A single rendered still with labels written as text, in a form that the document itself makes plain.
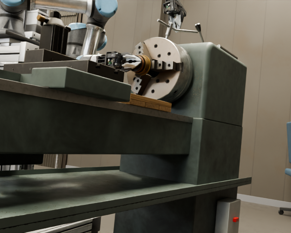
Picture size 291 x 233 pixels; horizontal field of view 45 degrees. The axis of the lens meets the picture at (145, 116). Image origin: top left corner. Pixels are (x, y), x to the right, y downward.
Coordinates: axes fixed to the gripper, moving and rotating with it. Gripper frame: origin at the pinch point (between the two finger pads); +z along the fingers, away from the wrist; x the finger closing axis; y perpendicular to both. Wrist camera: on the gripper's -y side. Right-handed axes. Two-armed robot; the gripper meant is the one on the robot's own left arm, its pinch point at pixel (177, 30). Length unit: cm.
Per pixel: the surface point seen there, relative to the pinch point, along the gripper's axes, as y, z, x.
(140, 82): 24.2, 30.5, -10.5
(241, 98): -50, 33, 14
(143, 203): 60, 83, 11
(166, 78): 18.2, 30.2, 0.9
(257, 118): -303, 13, -47
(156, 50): 18.2, 15.0, -3.2
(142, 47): 22.2, 13.1, -8.8
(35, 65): 83, 34, -14
